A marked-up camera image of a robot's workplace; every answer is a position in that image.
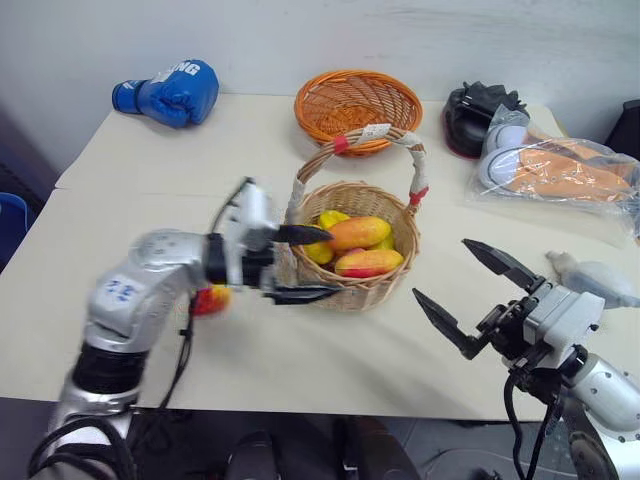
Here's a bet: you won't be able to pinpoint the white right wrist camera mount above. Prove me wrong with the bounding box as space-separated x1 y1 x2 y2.
522 282 607 360

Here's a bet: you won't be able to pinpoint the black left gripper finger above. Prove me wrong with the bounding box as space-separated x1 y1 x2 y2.
273 223 335 247
263 283 345 307

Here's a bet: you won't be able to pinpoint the orange red mango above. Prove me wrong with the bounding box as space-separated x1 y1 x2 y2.
333 247 406 279

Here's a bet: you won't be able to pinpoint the wicker basket with handle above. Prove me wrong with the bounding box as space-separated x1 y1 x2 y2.
283 124 431 313

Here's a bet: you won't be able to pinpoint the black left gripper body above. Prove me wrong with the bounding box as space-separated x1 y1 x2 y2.
242 248 281 297

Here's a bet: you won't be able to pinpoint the blue boxing glove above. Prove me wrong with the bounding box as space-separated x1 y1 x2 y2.
110 58 221 129

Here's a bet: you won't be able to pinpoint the orange yellow mango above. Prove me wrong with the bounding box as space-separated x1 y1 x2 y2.
327 216 393 252

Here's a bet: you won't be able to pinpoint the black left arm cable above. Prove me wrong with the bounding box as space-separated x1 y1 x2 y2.
130 175 257 416

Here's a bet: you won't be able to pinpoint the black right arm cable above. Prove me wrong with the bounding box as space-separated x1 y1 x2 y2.
501 367 569 480

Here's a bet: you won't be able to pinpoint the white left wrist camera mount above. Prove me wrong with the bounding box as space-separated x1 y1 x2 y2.
223 185 279 287

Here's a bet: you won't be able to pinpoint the clear plastic bag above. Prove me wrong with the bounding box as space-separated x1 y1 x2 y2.
462 135 640 244

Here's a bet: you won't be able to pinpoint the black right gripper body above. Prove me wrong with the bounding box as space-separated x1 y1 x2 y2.
475 298 564 399

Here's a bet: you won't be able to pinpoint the black box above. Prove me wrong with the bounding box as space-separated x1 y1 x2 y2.
605 98 640 162

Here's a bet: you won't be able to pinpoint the orange round wicker basket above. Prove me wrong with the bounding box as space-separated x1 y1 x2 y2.
293 69 425 159

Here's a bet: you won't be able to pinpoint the white grey soft object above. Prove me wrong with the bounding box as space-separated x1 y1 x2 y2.
543 249 640 314

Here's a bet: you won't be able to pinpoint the orange slippers in bag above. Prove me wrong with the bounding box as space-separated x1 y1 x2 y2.
507 135 639 202

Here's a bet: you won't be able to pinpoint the white grey shoe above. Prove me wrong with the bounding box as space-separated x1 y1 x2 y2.
477 105 532 190

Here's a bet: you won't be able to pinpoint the blue plastic object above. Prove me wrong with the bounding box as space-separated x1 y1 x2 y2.
0 191 29 264

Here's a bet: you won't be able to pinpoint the black crumpled cloth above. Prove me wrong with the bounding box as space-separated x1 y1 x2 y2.
460 79 530 114

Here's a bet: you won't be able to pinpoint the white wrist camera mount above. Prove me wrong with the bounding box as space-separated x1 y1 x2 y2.
522 282 607 360
223 185 279 287

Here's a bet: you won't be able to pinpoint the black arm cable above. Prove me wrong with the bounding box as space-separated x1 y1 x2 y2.
501 367 569 480
130 175 257 416

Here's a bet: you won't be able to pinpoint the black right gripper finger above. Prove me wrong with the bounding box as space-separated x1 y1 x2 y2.
411 287 490 362
460 238 545 297

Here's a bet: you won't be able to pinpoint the red yellow fruit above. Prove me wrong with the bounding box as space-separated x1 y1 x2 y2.
189 283 234 318

